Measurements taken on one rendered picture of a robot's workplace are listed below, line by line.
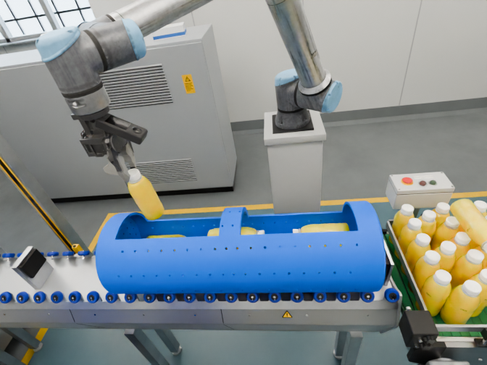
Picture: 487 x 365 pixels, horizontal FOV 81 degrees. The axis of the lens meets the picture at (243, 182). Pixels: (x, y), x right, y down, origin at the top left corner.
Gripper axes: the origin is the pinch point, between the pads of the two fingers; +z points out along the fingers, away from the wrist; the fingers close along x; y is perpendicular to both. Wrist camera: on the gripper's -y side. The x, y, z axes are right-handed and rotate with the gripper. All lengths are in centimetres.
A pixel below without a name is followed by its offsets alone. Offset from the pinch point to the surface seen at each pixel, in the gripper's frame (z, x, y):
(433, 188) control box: 33, -25, -97
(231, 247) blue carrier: 22.5, 9.1, -26.4
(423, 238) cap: 34, -3, -86
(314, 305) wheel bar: 51, 12, -51
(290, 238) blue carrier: 21.3, 7.2, -43.9
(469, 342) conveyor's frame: 53, 22, -94
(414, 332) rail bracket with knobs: 42, 23, -76
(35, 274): 43, 6, 57
